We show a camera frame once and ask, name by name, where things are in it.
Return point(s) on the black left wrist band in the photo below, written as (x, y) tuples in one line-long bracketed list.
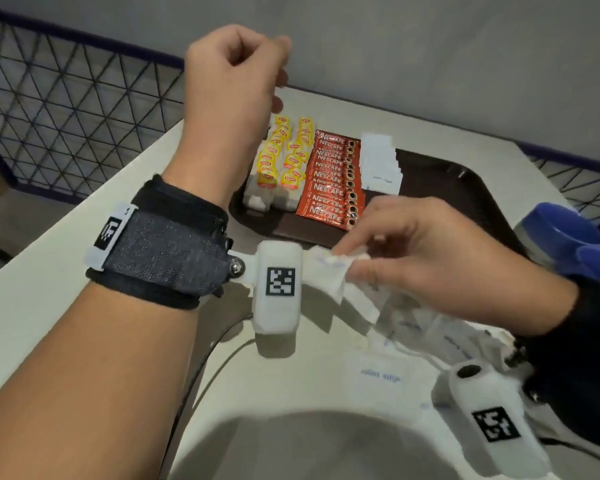
[(170, 254)]

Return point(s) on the row of red Nescafe sachets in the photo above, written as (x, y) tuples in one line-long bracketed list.
[(330, 194)]

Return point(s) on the black right wrist band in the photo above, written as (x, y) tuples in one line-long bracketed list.
[(580, 369)]

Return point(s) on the person's right hand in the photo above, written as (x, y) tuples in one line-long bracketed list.
[(455, 264)]

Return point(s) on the person's left hand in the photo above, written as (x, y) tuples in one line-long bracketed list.
[(225, 104)]

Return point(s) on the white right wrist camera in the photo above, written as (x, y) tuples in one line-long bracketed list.
[(490, 394)]

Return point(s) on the person's left forearm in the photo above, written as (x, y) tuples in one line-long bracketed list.
[(80, 394)]

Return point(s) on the black wrist band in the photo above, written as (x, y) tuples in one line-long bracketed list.
[(170, 254), (580, 369)]

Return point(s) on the white sugar sachets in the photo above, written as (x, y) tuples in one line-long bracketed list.
[(380, 379)]

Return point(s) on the white sugar packet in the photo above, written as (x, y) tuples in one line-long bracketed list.
[(362, 304), (325, 279)]

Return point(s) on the white box with marker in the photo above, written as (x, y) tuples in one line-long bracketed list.
[(280, 314)]

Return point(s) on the row of white sugar packets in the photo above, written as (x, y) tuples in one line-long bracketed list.
[(380, 169)]

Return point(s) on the brown plastic tray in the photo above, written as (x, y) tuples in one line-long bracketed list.
[(430, 179)]

